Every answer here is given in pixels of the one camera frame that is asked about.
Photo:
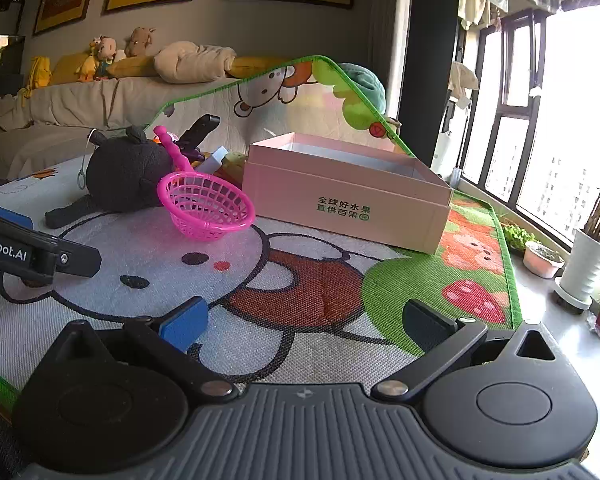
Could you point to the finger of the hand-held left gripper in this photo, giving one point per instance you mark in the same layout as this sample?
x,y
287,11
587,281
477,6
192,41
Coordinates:
x,y
80,261
10,220

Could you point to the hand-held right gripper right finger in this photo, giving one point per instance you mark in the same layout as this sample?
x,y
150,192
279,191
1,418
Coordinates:
x,y
425,327

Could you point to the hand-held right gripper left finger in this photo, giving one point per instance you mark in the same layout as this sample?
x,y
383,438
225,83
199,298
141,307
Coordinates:
x,y
185,322

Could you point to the black plush toy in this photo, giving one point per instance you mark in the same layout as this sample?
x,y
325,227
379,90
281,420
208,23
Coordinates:
x,y
125,175

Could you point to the pink plastic toy basket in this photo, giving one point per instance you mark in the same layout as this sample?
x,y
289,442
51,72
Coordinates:
x,y
205,226

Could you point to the purple plastic toy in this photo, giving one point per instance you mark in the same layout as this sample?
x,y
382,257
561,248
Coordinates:
x,y
187,151

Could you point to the white and blue block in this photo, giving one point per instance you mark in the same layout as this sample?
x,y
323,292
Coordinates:
x,y
215,160

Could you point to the pale green toy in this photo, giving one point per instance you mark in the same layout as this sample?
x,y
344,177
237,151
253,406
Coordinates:
x,y
234,164

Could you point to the pink cardboard box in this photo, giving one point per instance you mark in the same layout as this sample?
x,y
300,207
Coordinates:
x,y
330,180

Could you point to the black bar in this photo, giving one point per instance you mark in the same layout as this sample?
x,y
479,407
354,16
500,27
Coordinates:
x,y
200,130

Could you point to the beige covered sofa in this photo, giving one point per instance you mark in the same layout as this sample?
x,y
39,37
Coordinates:
x,y
55,105

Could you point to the cartoon play mat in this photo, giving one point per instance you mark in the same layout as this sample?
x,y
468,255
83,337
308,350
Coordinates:
x,y
305,280

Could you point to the green leafy herb plant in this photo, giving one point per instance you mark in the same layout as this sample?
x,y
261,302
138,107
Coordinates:
x,y
517,235

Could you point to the pink and white bowl pot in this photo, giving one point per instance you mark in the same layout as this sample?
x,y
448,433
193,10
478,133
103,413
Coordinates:
x,y
542,262

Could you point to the yellow plush toy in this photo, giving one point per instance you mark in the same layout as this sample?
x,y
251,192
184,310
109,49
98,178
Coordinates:
x,y
36,75

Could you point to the long yellow cushion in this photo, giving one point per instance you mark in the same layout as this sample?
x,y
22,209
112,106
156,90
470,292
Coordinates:
x,y
67,67

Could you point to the tall white plant pot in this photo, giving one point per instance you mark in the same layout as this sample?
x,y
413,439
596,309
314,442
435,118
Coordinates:
x,y
582,265

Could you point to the white floor appliance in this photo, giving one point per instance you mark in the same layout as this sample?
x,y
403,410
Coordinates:
x,y
441,155

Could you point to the plush doll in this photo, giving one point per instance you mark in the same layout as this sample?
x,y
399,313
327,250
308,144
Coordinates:
x,y
100,57

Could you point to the brown plush animal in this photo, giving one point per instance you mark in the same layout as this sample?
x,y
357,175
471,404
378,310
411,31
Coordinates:
x,y
140,42

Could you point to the green plush cushion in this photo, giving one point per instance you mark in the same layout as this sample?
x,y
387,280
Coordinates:
x,y
367,85

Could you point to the hanging cream cloth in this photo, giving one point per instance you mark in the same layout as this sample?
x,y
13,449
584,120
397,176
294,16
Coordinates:
x,y
462,80

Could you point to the black framed window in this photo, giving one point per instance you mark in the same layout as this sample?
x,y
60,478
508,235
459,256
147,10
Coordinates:
x,y
540,105

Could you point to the short yellow cushion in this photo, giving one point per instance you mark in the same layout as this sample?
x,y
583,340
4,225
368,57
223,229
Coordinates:
x,y
257,66

